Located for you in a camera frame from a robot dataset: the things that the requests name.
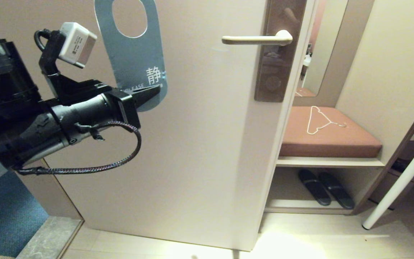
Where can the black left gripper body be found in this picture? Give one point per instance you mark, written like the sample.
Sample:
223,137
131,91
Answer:
126,108

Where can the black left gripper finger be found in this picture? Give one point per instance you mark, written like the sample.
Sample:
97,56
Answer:
146,97

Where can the grey do-not-disturb door sign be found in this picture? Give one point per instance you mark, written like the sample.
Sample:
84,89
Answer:
135,54

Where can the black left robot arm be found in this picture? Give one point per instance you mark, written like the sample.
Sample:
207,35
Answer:
13,118

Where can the beige door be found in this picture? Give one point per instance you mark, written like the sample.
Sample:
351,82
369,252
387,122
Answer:
192,144

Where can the grey marble threshold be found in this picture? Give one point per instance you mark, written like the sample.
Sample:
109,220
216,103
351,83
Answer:
49,237

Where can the blue carpet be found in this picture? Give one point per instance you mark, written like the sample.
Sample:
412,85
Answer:
9,223

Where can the black slipper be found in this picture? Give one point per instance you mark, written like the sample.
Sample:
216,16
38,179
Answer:
314,189
336,190

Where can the brown seat cushion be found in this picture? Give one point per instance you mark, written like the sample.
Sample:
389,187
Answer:
336,144

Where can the white table leg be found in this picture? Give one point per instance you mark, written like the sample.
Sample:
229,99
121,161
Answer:
397,187

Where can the black left camera bracket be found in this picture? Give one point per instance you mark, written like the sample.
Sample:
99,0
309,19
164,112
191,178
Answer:
67,90

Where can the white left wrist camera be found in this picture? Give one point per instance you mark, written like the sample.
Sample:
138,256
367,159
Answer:
76,45

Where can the wall mirror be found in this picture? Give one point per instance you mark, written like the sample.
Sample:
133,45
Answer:
327,43

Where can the brown mirror frame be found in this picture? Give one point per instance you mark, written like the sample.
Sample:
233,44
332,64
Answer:
354,36

